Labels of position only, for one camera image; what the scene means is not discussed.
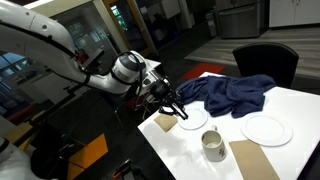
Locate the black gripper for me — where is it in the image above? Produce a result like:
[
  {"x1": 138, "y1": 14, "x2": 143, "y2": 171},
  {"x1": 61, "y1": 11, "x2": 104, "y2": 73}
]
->
[{"x1": 150, "y1": 79, "x2": 188, "y2": 119}]

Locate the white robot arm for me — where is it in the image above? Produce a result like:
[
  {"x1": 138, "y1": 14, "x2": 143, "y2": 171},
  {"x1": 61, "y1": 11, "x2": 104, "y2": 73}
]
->
[{"x1": 0, "y1": 0, "x2": 188, "y2": 120}]

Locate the brown paper napkin near mug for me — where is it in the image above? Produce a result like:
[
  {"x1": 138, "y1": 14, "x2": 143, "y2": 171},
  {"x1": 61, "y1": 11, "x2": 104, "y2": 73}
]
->
[{"x1": 154, "y1": 114, "x2": 177, "y2": 132}]

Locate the white ceramic mug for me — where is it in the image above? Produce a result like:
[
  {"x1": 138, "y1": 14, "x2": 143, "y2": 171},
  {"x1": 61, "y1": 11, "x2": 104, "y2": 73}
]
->
[{"x1": 201, "y1": 125, "x2": 227, "y2": 162}]

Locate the small white plate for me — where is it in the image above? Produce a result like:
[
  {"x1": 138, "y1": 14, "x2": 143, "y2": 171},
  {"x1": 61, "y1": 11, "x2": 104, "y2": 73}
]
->
[{"x1": 178, "y1": 108, "x2": 208, "y2": 130}]

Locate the dark blue cloth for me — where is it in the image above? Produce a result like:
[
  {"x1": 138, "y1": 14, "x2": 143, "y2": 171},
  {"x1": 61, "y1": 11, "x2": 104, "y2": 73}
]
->
[{"x1": 177, "y1": 75, "x2": 276, "y2": 118}]

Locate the large white plate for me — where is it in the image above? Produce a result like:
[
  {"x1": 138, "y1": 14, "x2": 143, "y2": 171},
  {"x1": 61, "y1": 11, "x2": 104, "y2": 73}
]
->
[{"x1": 241, "y1": 115, "x2": 293, "y2": 147}]

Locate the silver trash bin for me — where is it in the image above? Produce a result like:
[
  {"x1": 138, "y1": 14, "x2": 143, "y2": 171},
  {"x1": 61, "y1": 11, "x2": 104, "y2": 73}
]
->
[{"x1": 216, "y1": 0, "x2": 261, "y2": 38}]

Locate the black chair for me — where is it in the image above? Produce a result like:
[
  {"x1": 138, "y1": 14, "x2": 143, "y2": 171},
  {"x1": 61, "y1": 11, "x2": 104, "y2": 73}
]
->
[{"x1": 232, "y1": 42, "x2": 299, "y2": 88}]

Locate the white cabinet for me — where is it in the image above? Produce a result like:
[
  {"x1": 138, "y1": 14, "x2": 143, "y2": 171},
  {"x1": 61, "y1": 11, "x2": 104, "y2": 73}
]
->
[{"x1": 269, "y1": 0, "x2": 320, "y2": 27}]

